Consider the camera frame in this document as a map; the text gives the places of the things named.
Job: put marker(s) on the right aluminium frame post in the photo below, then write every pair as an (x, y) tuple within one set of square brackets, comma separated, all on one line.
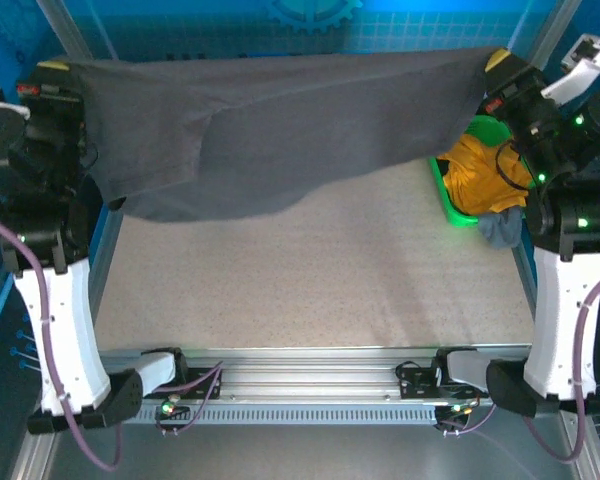
[(545, 30)]

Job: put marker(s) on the blue-grey t-shirt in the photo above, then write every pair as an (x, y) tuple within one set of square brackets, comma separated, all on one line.
[(502, 227)]

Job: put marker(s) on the right aluminium table side rail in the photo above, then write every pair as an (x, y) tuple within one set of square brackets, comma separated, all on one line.
[(524, 275)]

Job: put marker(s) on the grey metal front shelf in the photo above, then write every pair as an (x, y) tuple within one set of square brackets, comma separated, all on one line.
[(305, 455)]

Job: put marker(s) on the orange t-shirt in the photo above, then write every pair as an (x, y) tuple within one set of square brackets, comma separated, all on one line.
[(475, 175)]

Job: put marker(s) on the aluminium table side rail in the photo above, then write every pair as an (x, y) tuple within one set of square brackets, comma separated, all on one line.
[(102, 260), (524, 275)]

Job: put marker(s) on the left aluminium table side rail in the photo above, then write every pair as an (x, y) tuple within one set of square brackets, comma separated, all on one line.
[(102, 260)]

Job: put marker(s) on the right small LED circuit board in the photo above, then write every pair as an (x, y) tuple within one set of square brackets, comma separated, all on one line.
[(457, 409)]

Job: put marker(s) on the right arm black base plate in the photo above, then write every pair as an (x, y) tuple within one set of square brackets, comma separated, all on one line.
[(417, 380)]

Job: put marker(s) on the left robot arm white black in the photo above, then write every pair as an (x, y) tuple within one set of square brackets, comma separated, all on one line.
[(60, 325)]

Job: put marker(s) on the dark grey t-shirt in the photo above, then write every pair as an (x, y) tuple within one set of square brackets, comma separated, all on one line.
[(280, 140)]

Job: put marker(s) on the small led circuit board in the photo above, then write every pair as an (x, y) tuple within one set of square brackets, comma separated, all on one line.
[(169, 409), (457, 409)]

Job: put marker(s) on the green plastic basket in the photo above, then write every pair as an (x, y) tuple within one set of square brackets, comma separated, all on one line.
[(486, 127)]

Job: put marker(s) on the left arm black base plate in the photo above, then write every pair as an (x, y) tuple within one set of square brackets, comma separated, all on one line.
[(200, 385)]

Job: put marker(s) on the aluminium mounting rail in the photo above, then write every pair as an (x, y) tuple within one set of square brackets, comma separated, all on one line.
[(305, 375)]

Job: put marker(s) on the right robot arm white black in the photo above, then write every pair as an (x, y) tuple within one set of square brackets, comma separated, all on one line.
[(555, 325)]

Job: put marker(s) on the left aluminium frame post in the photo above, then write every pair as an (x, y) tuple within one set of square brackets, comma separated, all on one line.
[(60, 20)]

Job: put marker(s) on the aluminium frame post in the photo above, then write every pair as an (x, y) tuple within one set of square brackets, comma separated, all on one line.
[(545, 30), (60, 20)]

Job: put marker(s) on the left small LED circuit board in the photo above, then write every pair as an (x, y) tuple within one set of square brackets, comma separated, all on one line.
[(169, 409)]

